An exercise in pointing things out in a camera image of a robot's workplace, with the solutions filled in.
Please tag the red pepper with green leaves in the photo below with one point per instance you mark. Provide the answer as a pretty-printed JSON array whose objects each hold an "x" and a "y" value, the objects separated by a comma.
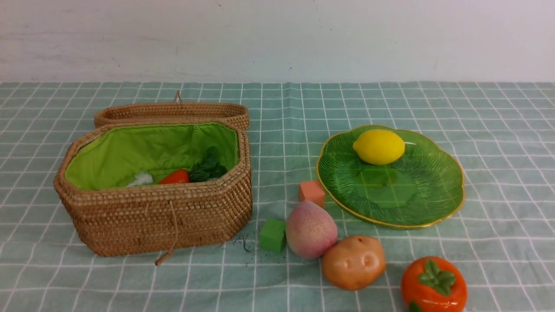
[{"x": 209, "y": 168}]

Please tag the pink peach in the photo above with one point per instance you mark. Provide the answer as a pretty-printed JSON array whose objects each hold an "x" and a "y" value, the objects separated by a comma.
[{"x": 310, "y": 230}]

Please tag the yellow lemon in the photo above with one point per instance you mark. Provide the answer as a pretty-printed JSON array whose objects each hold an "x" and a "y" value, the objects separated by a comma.
[{"x": 379, "y": 147}]

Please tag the brown potato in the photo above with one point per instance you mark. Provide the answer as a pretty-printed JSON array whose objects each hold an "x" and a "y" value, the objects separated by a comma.
[{"x": 354, "y": 263}]

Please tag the orange persimmon green calyx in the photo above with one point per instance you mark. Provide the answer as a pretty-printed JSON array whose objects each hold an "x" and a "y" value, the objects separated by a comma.
[{"x": 433, "y": 284}]

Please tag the orange foam cube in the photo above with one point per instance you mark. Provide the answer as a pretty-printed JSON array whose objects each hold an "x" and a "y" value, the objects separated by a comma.
[{"x": 311, "y": 190}]

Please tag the green foam cube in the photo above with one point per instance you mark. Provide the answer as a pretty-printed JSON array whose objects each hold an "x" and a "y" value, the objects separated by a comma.
[{"x": 272, "y": 236}]

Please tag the woven wicker basket lid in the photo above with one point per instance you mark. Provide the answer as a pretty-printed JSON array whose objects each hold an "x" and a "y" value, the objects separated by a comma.
[{"x": 235, "y": 114}]

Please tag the green glass leaf plate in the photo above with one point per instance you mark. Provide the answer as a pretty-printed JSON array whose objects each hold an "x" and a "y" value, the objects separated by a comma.
[{"x": 423, "y": 187}]

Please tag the woven wicker basket green lining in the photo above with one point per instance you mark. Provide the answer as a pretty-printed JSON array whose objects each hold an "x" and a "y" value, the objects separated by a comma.
[{"x": 108, "y": 184}]

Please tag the green checkered tablecloth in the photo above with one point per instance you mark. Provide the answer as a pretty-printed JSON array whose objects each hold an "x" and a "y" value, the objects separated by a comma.
[{"x": 502, "y": 240}]

